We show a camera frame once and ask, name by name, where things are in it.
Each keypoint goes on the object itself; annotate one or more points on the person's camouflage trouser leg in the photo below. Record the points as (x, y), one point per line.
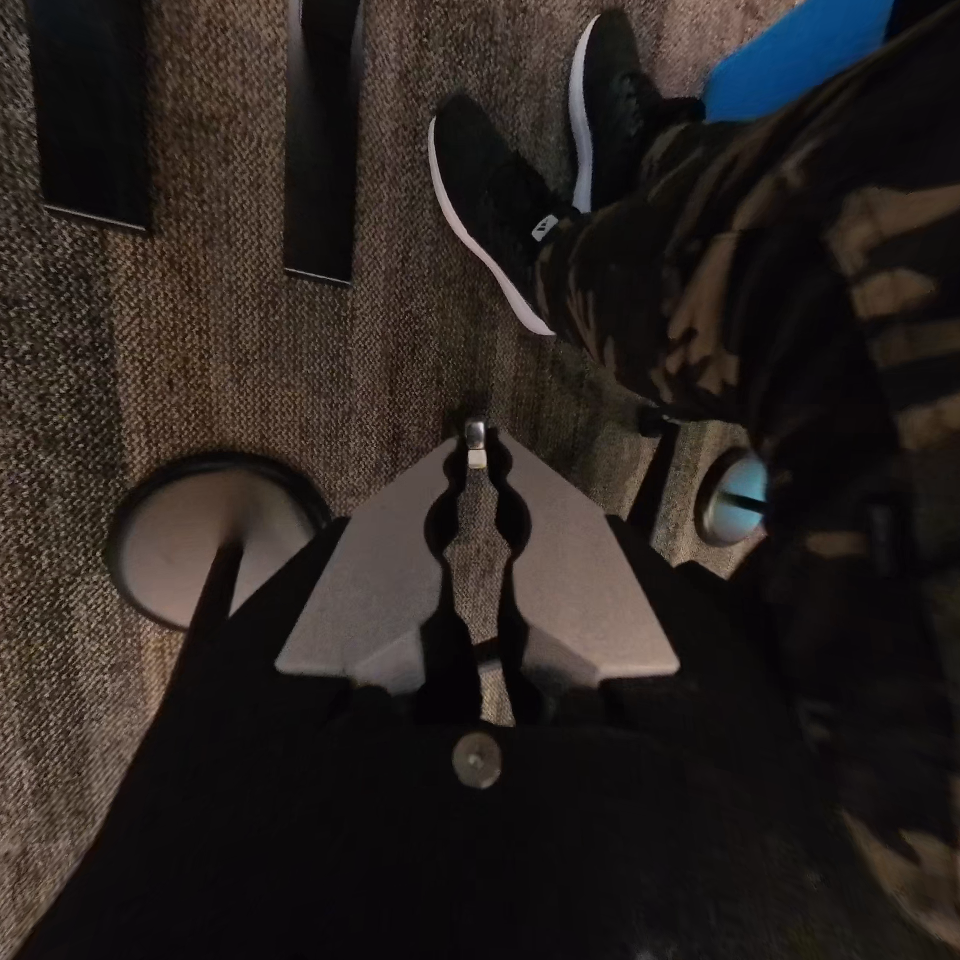
(787, 300)

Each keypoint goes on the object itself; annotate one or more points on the silver hex nut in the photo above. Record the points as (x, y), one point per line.
(475, 442)

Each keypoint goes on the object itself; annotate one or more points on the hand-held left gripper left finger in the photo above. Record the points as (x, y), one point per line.
(375, 585)

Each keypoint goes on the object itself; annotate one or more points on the black white-soled sneaker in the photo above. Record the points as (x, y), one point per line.
(487, 195)
(611, 97)

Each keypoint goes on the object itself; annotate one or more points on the blue flat object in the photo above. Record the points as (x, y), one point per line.
(795, 60)

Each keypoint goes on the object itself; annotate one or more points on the black table leg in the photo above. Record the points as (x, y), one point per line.
(322, 142)
(90, 112)

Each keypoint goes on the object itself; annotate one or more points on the large round pale disc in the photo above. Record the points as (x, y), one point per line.
(195, 525)

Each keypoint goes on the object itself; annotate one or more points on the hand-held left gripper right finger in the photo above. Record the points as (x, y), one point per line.
(585, 592)

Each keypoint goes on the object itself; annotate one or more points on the small round pale disc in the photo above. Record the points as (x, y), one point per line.
(731, 499)

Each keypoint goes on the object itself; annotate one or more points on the black chair base arm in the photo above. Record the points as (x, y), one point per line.
(654, 472)

